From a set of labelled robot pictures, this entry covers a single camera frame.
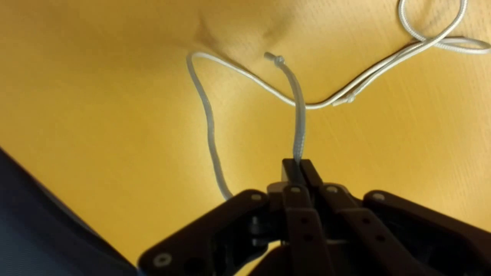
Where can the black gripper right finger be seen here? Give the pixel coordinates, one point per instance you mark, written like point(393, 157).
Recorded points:
point(333, 234)

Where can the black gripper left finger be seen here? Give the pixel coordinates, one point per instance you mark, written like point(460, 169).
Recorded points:
point(222, 241)

